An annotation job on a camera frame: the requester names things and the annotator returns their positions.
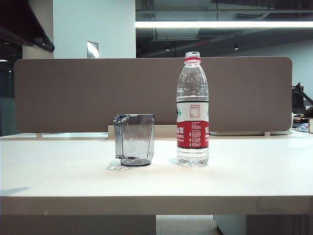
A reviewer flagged clear red-label water bottle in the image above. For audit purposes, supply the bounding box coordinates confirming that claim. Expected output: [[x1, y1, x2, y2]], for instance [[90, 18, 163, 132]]
[[176, 51, 210, 168]]

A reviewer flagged grey faceted glass mug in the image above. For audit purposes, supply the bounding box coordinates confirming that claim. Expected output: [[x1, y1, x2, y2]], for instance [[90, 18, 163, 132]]
[[112, 113, 155, 167]]

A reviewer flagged brown desk partition screen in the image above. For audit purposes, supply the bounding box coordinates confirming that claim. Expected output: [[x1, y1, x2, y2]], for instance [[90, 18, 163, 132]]
[[14, 56, 293, 134]]

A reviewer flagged long white ceiling light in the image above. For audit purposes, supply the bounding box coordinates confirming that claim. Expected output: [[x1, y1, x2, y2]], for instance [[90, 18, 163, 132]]
[[134, 21, 313, 28]]

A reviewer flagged silver wall sign plaque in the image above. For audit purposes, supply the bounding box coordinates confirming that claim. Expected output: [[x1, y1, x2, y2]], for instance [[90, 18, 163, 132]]
[[86, 41, 99, 59]]

